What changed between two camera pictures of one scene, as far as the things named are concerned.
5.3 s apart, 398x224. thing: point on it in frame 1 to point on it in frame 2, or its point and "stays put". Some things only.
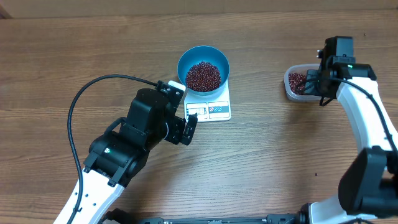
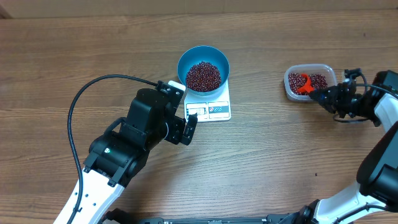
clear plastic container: x=302 y=69 stays put
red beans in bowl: x=203 y=77 stays put
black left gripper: x=178 y=125 stays put
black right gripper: x=312 y=80 to x=334 y=95
